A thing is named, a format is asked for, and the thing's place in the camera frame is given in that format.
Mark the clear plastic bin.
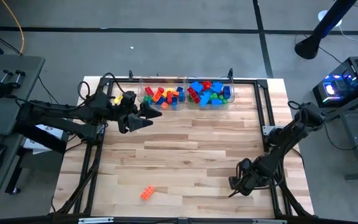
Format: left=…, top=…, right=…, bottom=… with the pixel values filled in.
left=137, top=76, right=188, bottom=111
left=185, top=76, right=236, bottom=111

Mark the large light blue long block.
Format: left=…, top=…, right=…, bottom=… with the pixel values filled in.
left=199, top=91, right=213, bottom=108

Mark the black metal table frame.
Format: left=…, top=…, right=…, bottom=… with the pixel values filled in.
left=50, top=68, right=315, bottom=224

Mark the black desk clamp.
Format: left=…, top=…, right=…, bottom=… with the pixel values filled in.
left=0, top=69, right=27, bottom=100

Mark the white paper sheet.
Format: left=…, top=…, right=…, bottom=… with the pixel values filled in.
left=23, top=123, right=67, bottom=156

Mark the yellow cable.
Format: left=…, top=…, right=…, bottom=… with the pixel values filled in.
left=1, top=0, right=26, bottom=54

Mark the black diagonal bar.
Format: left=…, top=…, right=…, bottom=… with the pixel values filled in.
left=13, top=124, right=68, bottom=155

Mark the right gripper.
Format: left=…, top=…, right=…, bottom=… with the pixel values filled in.
left=228, top=157, right=262, bottom=197

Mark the silver metal bracket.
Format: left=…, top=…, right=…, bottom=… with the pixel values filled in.
left=252, top=218, right=288, bottom=224
left=78, top=217, right=114, bottom=224

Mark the grey side desk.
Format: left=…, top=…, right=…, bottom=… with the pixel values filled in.
left=0, top=54, right=46, bottom=212

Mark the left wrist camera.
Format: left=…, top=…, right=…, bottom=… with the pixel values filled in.
left=121, top=90, right=137, bottom=105

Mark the white arm base bracket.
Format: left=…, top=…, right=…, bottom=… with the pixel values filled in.
left=262, top=125, right=276, bottom=137

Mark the grey metal stand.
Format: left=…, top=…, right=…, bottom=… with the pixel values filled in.
left=321, top=85, right=358, bottom=182

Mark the white round base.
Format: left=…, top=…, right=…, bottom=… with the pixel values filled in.
left=318, top=10, right=343, bottom=29

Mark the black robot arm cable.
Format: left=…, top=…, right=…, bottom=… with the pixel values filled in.
left=78, top=72, right=127, bottom=103

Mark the black pole stand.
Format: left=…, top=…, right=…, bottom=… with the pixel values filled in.
left=294, top=0, right=358, bottom=60

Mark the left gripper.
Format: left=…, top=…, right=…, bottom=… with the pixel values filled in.
left=116, top=100, right=163, bottom=134

